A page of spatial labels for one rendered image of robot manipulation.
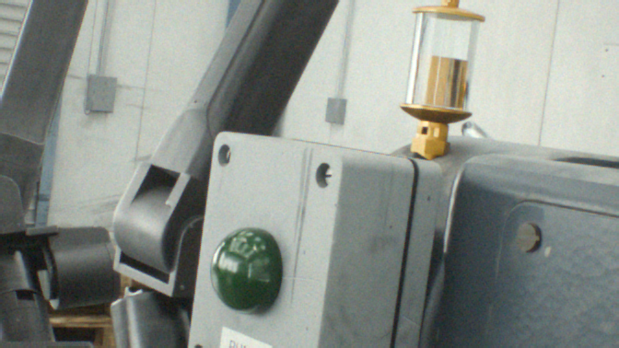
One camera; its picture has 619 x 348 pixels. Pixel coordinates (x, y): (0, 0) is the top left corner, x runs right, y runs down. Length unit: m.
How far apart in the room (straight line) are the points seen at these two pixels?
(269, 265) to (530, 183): 0.09
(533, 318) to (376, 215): 0.06
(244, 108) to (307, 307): 0.45
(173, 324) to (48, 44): 0.44
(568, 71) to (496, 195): 6.81
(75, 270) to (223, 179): 0.68
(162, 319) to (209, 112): 0.14
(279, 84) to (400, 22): 7.48
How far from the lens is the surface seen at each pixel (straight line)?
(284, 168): 0.40
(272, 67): 0.84
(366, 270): 0.39
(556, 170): 0.39
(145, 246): 0.82
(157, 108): 9.09
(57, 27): 1.20
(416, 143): 0.47
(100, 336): 6.26
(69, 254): 1.10
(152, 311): 0.83
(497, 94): 7.56
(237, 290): 0.40
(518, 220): 0.39
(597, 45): 7.10
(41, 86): 1.17
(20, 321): 1.06
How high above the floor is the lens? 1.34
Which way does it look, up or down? 3 degrees down
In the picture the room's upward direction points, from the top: 8 degrees clockwise
